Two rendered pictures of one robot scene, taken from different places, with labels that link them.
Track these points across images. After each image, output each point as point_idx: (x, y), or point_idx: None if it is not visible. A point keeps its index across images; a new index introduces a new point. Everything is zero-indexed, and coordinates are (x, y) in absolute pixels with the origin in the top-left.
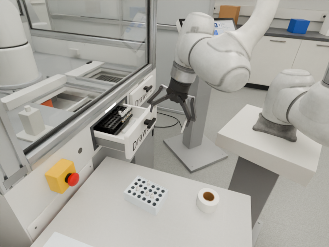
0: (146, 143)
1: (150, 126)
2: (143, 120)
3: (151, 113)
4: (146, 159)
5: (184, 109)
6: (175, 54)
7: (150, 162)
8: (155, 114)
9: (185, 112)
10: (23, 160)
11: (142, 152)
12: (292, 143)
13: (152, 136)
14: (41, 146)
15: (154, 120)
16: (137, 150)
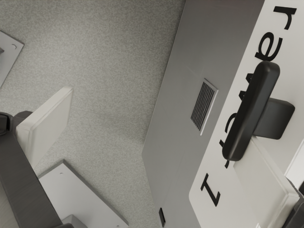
0: (172, 182)
1: (264, 68)
2: (302, 114)
3: (273, 162)
4: (163, 153)
5: (26, 203)
6: None
7: (151, 154)
8: (207, 217)
9: (20, 173)
10: None
11: (177, 156)
12: None
13: (159, 206)
14: None
15: (234, 134)
16: (194, 149)
